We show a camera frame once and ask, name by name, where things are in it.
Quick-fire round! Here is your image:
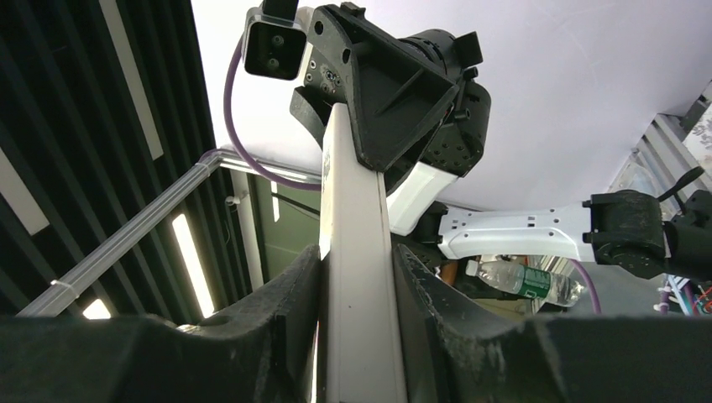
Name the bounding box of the plastic water bottle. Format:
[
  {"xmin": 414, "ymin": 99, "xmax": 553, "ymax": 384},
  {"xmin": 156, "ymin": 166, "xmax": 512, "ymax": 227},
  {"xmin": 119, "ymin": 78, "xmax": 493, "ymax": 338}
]
[{"xmin": 465, "ymin": 260, "xmax": 587, "ymax": 307}]

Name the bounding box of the aluminium frame post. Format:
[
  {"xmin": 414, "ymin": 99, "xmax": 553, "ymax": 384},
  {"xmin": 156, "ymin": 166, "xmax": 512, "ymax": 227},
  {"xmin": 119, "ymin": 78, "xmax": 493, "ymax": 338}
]
[{"xmin": 16, "ymin": 149, "xmax": 324, "ymax": 318}]

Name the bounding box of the purple cable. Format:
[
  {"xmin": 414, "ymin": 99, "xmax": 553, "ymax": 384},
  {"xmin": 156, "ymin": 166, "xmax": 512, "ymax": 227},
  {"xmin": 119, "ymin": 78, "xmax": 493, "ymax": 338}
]
[
  {"xmin": 569, "ymin": 258, "xmax": 603, "ymax": 316},
  {"xmin": 197, "ymin": 33, "xmax": 324, "ymax": 193}
]

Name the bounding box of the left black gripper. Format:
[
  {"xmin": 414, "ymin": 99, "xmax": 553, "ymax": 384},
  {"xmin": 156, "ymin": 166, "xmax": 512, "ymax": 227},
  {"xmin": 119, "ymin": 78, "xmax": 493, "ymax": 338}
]
[{"xmin": 290, "ymin": 3, "xmax": 491, "ymax": 192}]

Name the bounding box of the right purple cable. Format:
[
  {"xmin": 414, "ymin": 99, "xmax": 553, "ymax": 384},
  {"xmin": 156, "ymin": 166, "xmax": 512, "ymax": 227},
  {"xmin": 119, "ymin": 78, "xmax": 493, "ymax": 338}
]
[{"xmin": 569, "ymin": 258, "xmax": 603, "ymax": 316}]

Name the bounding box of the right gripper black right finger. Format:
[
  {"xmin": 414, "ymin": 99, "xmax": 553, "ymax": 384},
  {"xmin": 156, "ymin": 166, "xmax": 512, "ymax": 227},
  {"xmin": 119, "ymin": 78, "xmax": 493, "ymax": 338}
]
[{"xmin": 393, "ymin": 246, "xmax": 711, "ymax": 402}]

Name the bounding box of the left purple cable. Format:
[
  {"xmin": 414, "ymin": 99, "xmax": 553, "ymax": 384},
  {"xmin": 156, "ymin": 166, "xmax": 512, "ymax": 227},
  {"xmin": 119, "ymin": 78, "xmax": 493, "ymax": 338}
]
[{"xmin": 197, "ymin": 33, "xmax": 324, "ymax": 193}]

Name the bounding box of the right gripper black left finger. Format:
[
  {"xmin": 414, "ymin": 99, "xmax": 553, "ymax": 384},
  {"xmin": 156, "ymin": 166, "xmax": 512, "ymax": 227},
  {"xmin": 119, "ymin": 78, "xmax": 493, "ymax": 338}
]
[{"xmin": 1, "ymin": 245, "xmax": 322, "ymax": 402}]

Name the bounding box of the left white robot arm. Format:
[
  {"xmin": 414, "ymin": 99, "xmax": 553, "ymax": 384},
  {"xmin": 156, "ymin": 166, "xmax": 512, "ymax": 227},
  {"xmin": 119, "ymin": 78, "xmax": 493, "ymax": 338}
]
[{"xmin": 291, "ymin": 3, "xmax": 711, "ymax": 280}]

